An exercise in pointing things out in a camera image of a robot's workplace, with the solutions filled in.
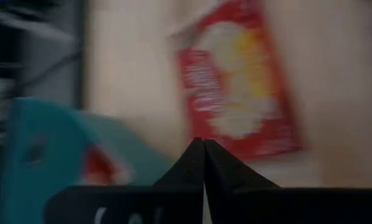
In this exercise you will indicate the red popcorn bag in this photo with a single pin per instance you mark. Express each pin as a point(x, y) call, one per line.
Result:
point(100, 165)
point(235, 77)

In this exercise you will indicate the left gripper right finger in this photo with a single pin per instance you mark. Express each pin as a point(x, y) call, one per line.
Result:
point(251, 205)

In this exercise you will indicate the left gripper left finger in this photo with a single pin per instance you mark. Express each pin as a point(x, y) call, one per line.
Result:
point(173, 205)

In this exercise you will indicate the teal plastic basket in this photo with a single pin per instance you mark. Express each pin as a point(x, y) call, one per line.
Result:
point(49, 140)

